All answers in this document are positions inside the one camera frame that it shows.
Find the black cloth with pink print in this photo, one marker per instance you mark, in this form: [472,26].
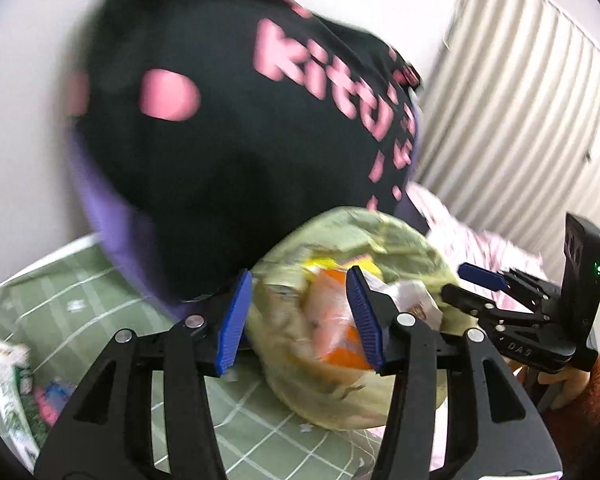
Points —
[220,170]

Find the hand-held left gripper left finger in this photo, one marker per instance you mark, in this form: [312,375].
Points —
[235,320]

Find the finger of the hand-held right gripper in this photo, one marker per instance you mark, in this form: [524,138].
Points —
[480,275]
[465,300]

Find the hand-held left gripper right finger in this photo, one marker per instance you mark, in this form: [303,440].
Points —
[362,320]

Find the orange snack packet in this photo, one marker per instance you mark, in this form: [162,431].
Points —
[342,357]

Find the green and white packet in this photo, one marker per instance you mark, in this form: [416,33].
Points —
[10,390]

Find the striped curtain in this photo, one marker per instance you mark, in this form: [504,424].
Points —
[520,110]

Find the green checked tablecloth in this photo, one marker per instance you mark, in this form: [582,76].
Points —
[105,310]

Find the person's right hand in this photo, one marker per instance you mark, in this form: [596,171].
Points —
[555,390]

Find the yellow plastic bag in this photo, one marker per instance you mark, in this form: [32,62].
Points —
[290,370]

